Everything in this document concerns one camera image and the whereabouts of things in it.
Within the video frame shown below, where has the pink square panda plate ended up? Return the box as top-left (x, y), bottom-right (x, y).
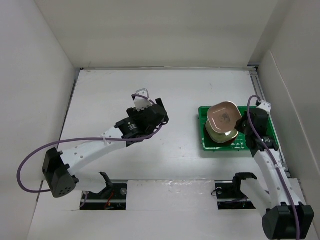
top-left (207, 101), bottom-right (242, 134)

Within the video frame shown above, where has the red round plate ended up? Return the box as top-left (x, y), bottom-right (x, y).
top-left (204, 122), bottom-right (237, 146)

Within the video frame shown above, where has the green square panda plate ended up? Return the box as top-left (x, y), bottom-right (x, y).
top-left (206, 121), bottom-right (238, 143)

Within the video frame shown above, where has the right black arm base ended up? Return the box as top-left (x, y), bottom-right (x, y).
top-left (211, 180), bottom-right (255, 210)

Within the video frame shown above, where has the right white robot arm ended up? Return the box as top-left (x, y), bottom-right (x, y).
top-left (231, 107), bottom-right (315, 240)

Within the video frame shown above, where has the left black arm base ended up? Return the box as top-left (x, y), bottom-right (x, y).
top-left (79, 172), bottom-right (128, 211)

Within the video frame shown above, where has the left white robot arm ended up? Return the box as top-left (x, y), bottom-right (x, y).
top-left (42, 96), bottom-right (169, 198)

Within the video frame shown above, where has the green plastic bin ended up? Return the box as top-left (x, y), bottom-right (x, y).
top-left (198, 106), bottom-right (278, 152)

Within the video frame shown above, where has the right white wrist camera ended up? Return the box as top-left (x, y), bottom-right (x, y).
top-left (256, 100), bottom-right (271, 114)

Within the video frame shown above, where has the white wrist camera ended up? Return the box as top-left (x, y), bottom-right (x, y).
top-left (132, 88), bottom-right (152, 112)
top-left (256, 100), bottom-right (271, 114)

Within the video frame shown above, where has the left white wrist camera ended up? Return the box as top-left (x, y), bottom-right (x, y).
top-left (132, 88), bottom-right (152, 112)

